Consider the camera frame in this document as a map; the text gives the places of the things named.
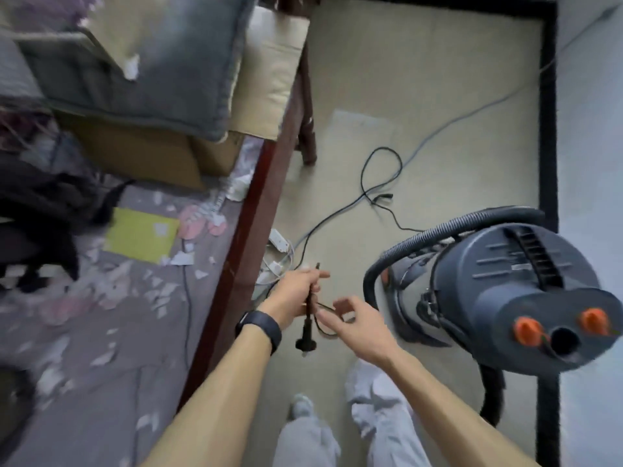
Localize person's left hand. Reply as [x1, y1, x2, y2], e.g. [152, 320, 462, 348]
[262, 267, 332, 331]

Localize person's right hand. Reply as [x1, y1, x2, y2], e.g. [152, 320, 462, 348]
[319, 294, 403, 368]

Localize black power cord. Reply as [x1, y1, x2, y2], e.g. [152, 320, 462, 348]
[293, 146, 425, 360]

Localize black vacuum hose with nozzle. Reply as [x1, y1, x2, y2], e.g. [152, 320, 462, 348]
[362, 205, 546, 429]

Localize grey vacuum cleaner orange knobs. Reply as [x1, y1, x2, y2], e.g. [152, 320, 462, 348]
[387, 221, 623, 378]

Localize grey cable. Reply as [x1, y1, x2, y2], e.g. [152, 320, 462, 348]
[398, 6, 617, 167]

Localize person's left forearm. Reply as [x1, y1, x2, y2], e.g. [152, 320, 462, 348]
[141, 330, 279, 467]

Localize person's right forearm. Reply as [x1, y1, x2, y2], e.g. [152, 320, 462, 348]
[384, 350, 539, 467]

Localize long white power strip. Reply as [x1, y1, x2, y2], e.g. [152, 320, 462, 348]
[254, 267, 284, 289]

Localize black smartwatch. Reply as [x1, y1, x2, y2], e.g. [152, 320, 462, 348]
[234, 309, 284, 357]

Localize light grey trousers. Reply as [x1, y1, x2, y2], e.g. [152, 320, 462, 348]
[271, 358, 433, 467]

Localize white shoe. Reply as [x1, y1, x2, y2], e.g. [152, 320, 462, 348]
[289, 393, 317, 422]

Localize scattered white paper scraps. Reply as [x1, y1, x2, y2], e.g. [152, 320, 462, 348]
[29, 187, 221, 435]

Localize white crumpled tissue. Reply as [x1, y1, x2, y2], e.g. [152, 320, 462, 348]
[221, 176, 252, 203]

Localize yellow card sheet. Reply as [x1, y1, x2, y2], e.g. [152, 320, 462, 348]
[103, 206, 182, 266]

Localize brown cardboard box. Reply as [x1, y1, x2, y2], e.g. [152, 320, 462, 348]
[62, 5, 313, 191]

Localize grey cushion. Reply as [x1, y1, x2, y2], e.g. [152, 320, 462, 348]
[18, 0, 260, 143]

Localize black cloth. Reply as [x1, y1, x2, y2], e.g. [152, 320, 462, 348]
[0, 154, 136, 295]

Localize black baseboard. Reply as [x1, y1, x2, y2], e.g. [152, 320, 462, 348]
[320, 0, 561, 467]

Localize white power strip cable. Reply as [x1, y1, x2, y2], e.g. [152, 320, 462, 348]
[252, 245, 297, 301]

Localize dark red wooden bed frame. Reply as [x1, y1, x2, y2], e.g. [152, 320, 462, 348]
[177, 0, 318, 415]

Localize purple plastic strings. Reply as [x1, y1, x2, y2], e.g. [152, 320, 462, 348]
[8, 0, 99, 30]

